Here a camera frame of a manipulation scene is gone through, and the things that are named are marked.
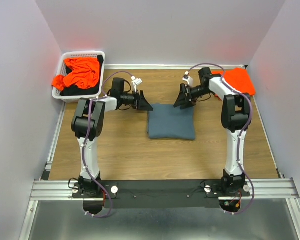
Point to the aluminium extrusion rail frame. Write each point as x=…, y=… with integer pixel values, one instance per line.
x=279, y=190

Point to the folded orange t shirt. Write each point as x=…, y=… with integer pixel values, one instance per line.
x=239, y=79

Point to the white plastic laundry basket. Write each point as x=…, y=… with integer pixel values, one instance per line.
x=72, y=98

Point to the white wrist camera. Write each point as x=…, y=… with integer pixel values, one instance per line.
x=188, y=79
x=135, y=82

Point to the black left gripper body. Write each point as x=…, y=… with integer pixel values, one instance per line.
x=135, y=101

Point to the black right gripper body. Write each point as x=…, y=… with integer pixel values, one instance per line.
x=193, y=93

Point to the black t shirt in basket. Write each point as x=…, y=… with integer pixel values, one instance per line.
x=82, y=76

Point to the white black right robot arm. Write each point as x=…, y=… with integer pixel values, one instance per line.
x=236, y=116

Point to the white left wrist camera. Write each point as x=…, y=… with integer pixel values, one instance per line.
x=135, y=82

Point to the crumpled orange t shirt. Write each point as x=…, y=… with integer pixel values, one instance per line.
x=85, y=73

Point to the blue grey t shirt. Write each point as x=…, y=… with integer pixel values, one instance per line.
x=168, y=122

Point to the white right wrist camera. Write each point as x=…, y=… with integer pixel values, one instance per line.
x=188, y=79

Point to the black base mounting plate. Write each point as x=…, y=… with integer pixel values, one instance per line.
x=159, y=194

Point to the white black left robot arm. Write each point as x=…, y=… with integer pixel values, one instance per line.
x=87, y=125

